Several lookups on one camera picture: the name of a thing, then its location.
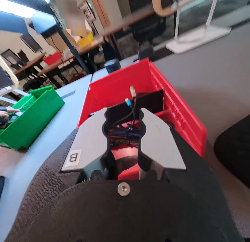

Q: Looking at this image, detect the yellow plastic bin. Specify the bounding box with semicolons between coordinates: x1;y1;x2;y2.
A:
77;32;94;49

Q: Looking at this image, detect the dark metal pole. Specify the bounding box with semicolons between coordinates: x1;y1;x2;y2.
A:
29;4;91;75

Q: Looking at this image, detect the person's left hand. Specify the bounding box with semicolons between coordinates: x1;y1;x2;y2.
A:
117;156;138;175

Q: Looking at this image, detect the green plastic bin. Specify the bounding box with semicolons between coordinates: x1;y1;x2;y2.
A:
0;85;65;150

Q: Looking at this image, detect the blue braided charging cable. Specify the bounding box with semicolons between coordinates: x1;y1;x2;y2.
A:
107;85;175;148

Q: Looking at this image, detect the white tablet stand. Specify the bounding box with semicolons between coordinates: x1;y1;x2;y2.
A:
0;87;30;104
166;0;232;54

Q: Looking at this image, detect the small red plastic bin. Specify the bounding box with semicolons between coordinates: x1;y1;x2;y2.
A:
43;52;63;65

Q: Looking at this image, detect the small black box device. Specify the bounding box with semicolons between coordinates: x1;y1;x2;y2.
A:
138;47;155;61

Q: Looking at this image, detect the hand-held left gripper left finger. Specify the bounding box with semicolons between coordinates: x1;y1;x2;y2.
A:
61;108;117;180

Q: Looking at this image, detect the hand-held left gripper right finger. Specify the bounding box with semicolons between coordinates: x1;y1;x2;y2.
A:
138;108;187;180

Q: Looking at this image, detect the small grey box device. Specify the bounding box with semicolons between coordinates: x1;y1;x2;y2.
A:
104;59;122;74

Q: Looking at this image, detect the dark wall monitor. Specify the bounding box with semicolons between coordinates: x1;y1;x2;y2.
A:
20;35;43;53

